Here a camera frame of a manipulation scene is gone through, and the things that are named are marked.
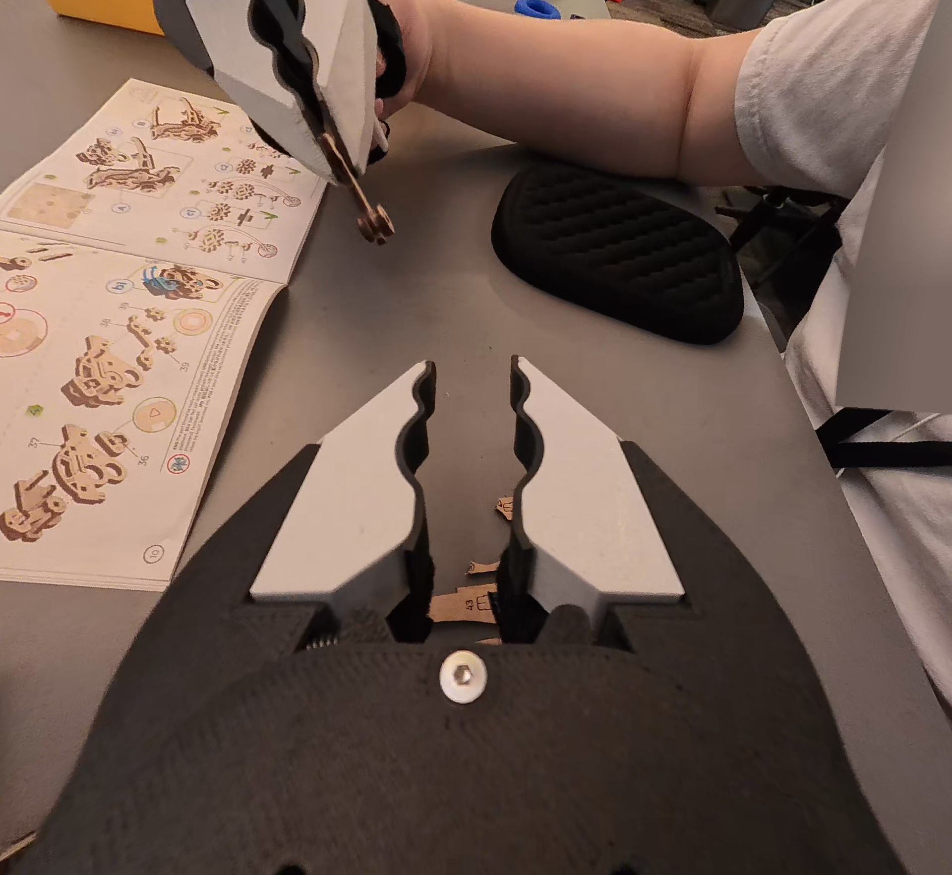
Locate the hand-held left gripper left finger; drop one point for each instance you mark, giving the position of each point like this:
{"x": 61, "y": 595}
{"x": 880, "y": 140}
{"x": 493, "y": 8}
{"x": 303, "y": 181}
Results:
{"x": 349, "y": 510}

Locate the black wrist rest pad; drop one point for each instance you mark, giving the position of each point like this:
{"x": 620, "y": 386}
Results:
{"x": 617, "y": 257}

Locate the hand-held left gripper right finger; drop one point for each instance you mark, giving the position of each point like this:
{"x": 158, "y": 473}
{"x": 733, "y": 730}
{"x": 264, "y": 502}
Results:
{"x": 595, "y": 518}

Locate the person's right hand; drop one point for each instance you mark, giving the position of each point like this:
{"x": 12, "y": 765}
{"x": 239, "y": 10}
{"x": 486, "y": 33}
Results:
{"x": 416, "y": 34}

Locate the office chair base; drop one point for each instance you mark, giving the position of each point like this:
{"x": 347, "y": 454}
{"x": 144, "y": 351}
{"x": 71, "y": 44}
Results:
{"x": 781, "y": 220}

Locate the illustrated instruction booklet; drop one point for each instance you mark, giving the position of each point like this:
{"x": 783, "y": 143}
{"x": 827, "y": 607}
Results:
{"x": 111, "y": 339}

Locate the laser-cut wooden parts sheet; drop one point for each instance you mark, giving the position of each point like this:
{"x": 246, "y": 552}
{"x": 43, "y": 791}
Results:
{"x": 461, "y": 603}

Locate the person in white shirt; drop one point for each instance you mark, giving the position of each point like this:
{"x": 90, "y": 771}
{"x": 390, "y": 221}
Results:
{"x": 803, "y": 94}

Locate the small wooden lever part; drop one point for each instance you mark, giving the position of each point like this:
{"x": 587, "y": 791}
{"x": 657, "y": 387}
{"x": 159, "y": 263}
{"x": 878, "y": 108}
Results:
{"x": 364, "y": 205}

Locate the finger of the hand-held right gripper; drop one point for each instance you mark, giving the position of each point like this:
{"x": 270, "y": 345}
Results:
{"x": 338, "y": 19}
{"x": 238, "y": 56}

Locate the person's right forearm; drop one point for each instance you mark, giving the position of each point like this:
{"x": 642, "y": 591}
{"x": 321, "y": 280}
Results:
{"x": 558, "y": 86}

